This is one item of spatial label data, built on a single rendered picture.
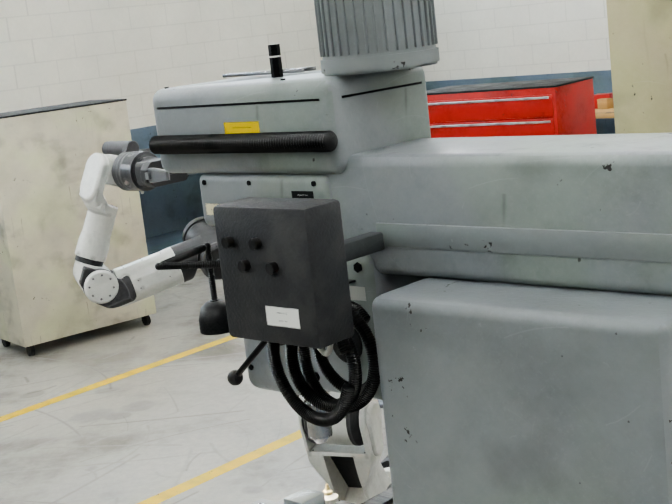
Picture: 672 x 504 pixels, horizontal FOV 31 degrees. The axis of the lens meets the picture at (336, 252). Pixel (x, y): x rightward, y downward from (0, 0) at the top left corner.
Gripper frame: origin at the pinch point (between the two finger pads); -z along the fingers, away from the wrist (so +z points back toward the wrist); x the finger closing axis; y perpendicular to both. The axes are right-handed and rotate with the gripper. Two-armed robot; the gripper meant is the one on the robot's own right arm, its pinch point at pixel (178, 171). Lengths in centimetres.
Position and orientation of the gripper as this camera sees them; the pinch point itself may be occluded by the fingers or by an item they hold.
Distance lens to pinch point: 266.5
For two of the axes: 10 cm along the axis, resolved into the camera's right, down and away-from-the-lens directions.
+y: 1.1, 9.8, 1.9
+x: 6.7, -2.1, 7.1
